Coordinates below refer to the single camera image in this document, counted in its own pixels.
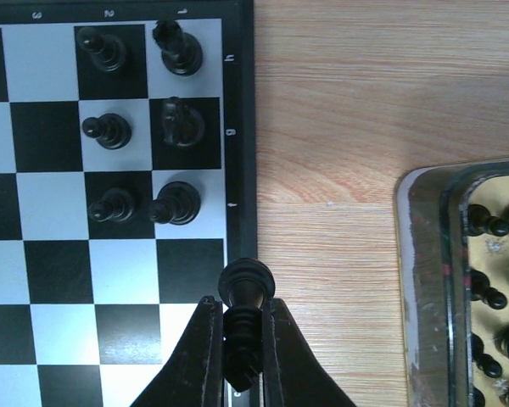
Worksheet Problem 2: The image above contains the black silver chess board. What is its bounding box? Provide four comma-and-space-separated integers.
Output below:
0, 1, 256, 406

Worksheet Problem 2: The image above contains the gold tin box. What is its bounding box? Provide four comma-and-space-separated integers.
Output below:
394, 158, 509, 406

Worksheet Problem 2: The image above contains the black queen chess piece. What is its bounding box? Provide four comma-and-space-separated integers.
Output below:
218, 258, 276, 392

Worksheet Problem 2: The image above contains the black rook chess piece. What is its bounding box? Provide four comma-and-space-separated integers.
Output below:
152, 20, 203, 76

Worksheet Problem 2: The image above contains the black knight chess piece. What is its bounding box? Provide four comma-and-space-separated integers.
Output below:
160, 97, 205, 148

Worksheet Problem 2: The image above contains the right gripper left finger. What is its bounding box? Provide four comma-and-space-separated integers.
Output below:
132, 296, 224, 407

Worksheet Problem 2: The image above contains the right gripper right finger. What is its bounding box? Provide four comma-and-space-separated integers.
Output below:
262, 298, 355, 407

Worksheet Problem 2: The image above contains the black bishop chess piece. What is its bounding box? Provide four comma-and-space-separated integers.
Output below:
148, 181, 201, 226

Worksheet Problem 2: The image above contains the black pawn chess piece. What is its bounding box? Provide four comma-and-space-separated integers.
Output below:
76, 27, 128, 73

